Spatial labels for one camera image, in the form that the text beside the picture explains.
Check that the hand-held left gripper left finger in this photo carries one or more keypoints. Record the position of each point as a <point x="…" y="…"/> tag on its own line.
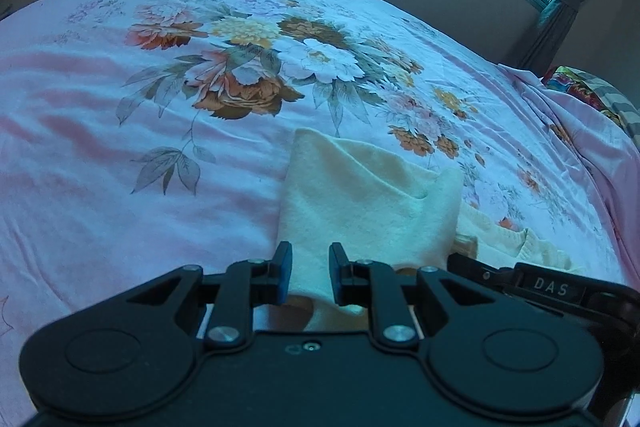
<point x="283" y="277"/>

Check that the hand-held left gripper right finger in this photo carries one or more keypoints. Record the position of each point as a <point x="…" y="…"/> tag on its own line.
<point x="336" y="279"/>

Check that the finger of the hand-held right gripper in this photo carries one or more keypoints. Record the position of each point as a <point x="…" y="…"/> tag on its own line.
<point x="475" y="268"/>

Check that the cream knit garment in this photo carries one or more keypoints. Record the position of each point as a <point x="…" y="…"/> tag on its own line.
<point x="350" y="207"/>

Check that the pink quilt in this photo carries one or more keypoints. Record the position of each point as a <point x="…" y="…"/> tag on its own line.
<point x="590" y="147"/>

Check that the colourful patterned pillow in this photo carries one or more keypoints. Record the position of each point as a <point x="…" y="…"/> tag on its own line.
<point x="597" y="99"/>

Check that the floral bed sheet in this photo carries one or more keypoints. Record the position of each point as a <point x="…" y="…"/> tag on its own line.
<point x="100" y="182"/>

